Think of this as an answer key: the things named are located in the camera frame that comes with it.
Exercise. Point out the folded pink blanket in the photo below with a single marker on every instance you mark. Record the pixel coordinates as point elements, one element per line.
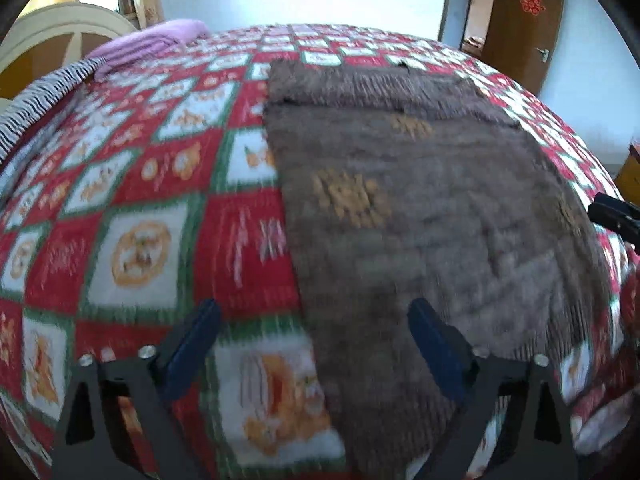
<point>150,40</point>

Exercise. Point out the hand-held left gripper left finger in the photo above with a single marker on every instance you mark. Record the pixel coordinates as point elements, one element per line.
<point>192,350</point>

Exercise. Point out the red checkered printed bedspread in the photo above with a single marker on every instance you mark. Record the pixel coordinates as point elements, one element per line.
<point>140,185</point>

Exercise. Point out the striped pillow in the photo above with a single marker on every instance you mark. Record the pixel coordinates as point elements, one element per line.
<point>40,97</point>

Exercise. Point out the brown knitted sweater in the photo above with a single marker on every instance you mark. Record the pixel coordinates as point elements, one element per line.
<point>425,220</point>

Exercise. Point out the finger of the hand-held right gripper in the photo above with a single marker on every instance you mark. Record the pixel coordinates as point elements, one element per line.
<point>615,212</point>

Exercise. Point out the brown door frame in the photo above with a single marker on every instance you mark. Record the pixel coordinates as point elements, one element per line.
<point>447,5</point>

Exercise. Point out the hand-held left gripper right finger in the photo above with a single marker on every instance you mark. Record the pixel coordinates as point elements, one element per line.
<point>437,355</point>

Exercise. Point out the brown wooden door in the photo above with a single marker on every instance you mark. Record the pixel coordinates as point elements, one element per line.
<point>520,45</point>

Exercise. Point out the yellow wooden cabinet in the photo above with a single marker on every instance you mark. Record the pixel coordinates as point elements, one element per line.
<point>630,175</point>

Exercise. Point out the cream and brown headboard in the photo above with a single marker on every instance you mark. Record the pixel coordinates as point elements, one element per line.
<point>45,30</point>

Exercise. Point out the red paper door decoration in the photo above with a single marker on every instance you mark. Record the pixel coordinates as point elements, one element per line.
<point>531,1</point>

